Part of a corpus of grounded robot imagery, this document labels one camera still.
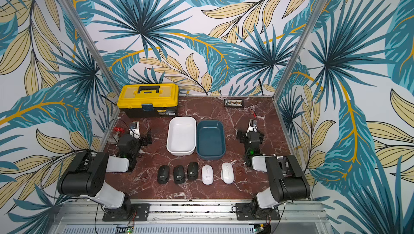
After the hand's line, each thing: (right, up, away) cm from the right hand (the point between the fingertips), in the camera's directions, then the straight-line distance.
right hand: (251, 128), depth 92 cm
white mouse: (-25, -23, -10) cm, 35 cm away
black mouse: (-48, -23, -9) cm, 54 cm away
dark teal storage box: (-23, -7, +6) cm, 25 cm away
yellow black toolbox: (-60, +16, +5) cm, 63 cm away
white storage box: (-41, -5, +5) cm, 41 cm away
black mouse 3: (-33, -22, -7) cm, 40 cm away
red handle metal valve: (-79, -2, +5) cm, 79 cm away
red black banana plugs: (+7, +8, +17) cm, 20 cm away
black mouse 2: (-40, -23, -9) cm, 47 cm away
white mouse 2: (-14, -22, -9) cm, 28 cm away
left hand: (-62, -1, +1) cm, 62 cm away
